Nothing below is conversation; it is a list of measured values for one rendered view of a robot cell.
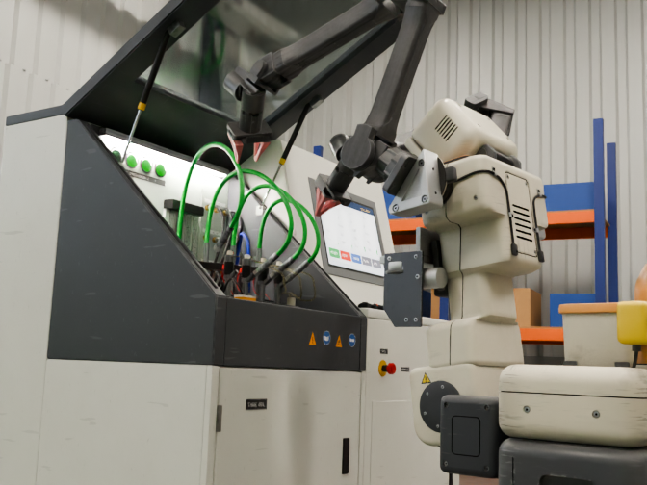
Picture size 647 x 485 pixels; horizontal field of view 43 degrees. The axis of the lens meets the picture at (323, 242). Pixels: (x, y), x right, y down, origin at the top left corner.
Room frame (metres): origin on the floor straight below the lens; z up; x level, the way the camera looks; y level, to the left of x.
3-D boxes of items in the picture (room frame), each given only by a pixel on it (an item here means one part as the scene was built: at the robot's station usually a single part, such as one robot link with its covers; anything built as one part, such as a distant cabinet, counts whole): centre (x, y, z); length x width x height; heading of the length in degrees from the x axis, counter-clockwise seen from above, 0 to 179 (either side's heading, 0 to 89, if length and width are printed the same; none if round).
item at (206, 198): (2.68, 0.35, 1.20); 0.13 x 0.03 x 0.31; 147
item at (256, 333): (2.21, 0.07, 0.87); 0.62 x 0.04 x 0.16; 147
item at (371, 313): (2.84, -0.24, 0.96); 0.70 x 0.22 x 0.03; 147
